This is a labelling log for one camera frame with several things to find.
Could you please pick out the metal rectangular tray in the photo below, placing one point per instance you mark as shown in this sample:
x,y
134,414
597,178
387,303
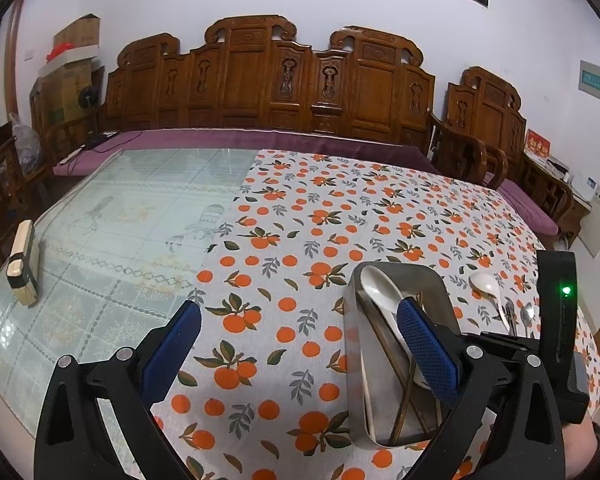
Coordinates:
x,y
355,360

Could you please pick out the metal fork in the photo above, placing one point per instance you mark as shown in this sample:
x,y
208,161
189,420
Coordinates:
x,y
510,312

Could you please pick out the square purple seat cushion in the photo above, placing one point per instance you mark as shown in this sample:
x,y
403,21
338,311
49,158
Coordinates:
x,y
525,200

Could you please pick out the orange print tablecloth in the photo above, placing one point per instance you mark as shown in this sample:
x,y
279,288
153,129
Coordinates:
x,y
290,220

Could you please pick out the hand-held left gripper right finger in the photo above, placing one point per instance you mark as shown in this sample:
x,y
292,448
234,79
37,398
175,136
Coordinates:
x,y
427,355

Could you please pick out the white ceramic spoon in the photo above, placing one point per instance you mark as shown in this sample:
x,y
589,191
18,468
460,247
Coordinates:
x,y
485,285
380,290

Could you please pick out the large cardboard carton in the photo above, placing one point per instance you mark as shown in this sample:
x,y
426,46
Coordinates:
x,y
67,87

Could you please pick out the wooden side table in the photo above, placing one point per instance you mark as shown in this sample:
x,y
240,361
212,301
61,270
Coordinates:
x,y
575,210

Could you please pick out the carved wooden armchair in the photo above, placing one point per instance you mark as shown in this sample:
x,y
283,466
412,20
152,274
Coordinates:
x,y
490,110

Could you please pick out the long purple seat cushion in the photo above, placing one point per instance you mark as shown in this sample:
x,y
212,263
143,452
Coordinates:
x,y
230,139

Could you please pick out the carved wooden sofa bench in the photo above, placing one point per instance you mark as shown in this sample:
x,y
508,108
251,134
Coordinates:
x,y
260,80

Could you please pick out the clear plastic bag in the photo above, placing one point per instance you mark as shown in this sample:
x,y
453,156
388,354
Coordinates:
x,y
25,142

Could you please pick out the red gift box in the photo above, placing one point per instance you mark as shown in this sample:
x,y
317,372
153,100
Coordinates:
x,y
537,142

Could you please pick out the white router box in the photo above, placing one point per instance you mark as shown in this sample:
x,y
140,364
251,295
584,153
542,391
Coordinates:
x,y
585,187

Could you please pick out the metal spoon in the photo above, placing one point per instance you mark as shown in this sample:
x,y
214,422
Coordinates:
x,y
527,312

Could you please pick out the red plastic bag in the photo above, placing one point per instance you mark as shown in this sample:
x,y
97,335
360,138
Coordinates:
x,y
60,51

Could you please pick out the small wooden chair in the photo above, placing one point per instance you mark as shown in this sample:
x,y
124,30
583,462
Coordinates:
x,y
10,180

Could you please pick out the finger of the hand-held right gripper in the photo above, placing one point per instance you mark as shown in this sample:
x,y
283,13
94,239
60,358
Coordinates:
x,y
510,342

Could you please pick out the black standing fan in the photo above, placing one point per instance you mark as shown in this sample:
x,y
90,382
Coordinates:
x,y
87,100

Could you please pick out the person's right forearm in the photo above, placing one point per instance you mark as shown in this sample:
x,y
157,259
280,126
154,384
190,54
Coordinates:
x,y
580,445

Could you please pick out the wooden brush with black band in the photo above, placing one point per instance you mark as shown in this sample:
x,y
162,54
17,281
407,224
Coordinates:
x,y
22,270

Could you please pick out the black device on cushion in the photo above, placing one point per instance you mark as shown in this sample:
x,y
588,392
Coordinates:
x,y
97,141

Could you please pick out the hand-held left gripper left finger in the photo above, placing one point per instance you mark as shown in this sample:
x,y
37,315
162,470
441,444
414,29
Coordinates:
x,y
172,350

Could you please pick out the small brown cardboard box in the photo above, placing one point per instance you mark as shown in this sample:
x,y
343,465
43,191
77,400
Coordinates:
x,y
77,32

